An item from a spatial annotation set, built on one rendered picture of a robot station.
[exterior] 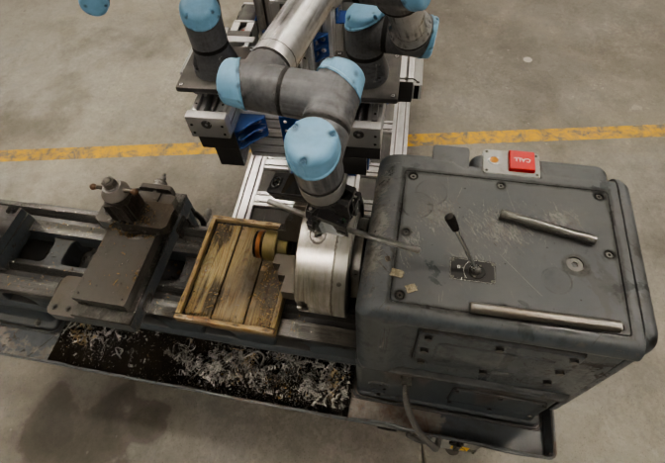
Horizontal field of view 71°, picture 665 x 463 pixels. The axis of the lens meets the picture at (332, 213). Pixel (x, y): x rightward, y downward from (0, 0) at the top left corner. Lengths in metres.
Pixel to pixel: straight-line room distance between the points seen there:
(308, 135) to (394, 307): 0.47
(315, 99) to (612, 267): 0.73
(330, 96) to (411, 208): 0.49
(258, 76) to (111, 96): 3.02
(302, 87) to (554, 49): 3.22
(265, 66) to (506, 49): 3.09
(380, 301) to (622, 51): 3.25
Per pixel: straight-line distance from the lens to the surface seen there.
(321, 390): 1.65
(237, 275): 1.46
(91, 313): 1.53
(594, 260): 1.13
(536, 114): 3.27
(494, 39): 3.80
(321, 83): 0.69
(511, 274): 1.05
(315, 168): 0.62
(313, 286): 1.10
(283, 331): 1.38
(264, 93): 0.71
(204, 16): 1.51
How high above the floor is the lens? 2.15
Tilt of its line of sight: 56 degrees down
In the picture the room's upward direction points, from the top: 6 degrees counter-clockwise
